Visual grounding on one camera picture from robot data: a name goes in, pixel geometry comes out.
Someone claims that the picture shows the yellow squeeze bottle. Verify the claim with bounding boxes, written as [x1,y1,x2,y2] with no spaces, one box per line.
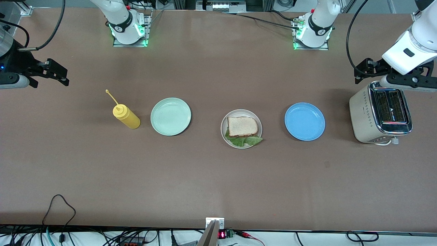
[105,89,141,129]

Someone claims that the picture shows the round-topped bread slice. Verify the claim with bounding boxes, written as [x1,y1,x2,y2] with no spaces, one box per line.
[227,116,259,138]

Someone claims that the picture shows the green lettuce leaf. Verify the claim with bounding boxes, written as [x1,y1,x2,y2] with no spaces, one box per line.
[225,128,264,148]

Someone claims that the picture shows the blue plate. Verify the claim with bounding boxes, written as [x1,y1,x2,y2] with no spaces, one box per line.
[284,102,326,141]

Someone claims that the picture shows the pale green plate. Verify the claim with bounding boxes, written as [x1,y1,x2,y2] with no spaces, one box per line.
[151,97,192,136]

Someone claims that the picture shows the beige plate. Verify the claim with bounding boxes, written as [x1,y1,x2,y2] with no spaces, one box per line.
[221,109,263,149]

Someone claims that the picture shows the beige chrome toaster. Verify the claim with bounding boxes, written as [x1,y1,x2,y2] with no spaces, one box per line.
[349,81,413,146]

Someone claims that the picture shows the grey lit device box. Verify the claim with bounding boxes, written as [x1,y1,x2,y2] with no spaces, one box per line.
[196,0,246,12]

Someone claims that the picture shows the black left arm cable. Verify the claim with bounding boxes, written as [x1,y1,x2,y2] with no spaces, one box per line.
[346,0,371,78]

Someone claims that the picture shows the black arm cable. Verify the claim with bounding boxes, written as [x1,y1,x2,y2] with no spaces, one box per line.
[346,0,371,78]
[0,0,66,52]

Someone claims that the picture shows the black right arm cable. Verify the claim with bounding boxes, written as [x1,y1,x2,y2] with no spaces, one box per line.
[0,0,66,52]

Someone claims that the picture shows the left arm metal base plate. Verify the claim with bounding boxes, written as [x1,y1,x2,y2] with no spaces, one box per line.
[292,15,330,51]

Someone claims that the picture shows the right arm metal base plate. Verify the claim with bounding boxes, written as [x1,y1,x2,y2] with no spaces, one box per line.
[113,10,152,47]

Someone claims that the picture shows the thin black looped cable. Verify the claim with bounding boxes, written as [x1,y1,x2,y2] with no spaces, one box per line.
[43,194,76,227]

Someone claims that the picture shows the black coiled cable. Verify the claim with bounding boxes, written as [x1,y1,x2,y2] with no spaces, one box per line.
[347,231,379,242]

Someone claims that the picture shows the red clip wires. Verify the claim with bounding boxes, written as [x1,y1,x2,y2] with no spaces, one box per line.
[236,231,265,246]

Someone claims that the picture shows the small silver metal bracket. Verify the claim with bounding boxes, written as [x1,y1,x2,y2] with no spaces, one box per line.
[206,217,225,230]

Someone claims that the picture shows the grey metal mount beam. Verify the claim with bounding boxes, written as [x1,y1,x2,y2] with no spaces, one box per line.
[197,220,219,246]

